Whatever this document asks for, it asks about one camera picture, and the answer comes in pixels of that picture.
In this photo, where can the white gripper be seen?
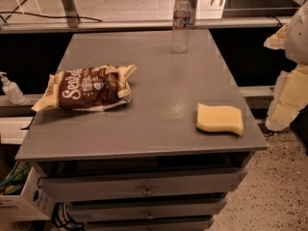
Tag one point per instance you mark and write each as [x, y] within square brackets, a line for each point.
[297, 38]

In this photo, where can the metal frame rail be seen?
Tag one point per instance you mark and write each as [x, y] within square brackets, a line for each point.
[123, 26]

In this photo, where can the clear plastic water bottle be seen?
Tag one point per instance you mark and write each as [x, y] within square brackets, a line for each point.
[182, 14]

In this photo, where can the hand sanitizer pump bottle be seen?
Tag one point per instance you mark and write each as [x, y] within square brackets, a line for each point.
[12, 90]

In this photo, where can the brown chip bag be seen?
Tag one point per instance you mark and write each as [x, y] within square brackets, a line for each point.
[96, 88]

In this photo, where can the white cardboard box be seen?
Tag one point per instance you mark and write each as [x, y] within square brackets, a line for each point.
[32, 204]

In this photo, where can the grey drawer cabinet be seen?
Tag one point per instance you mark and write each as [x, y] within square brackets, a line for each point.
[144, 166]

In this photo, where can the yellow sponge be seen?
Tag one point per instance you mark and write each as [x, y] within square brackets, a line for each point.
[219, 119]

